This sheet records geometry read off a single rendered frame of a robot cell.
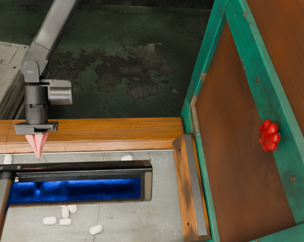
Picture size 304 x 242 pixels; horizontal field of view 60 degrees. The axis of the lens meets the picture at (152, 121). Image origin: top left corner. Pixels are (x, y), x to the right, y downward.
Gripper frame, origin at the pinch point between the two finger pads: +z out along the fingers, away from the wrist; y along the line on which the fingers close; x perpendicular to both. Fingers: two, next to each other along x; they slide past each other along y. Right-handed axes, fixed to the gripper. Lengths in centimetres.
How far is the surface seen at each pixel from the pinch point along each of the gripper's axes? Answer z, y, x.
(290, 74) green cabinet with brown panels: -21, 47, -43
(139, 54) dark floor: -46, 37, 144
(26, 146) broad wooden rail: -0.2, -6.9, 9.9
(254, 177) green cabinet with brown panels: -4, 47, -35
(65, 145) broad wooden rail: -0.5, 5.5, 9.8
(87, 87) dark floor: -19, -2, 123
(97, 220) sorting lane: 18.8, 16.6, -3.8
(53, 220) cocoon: 17.4, 4.7, -5.1
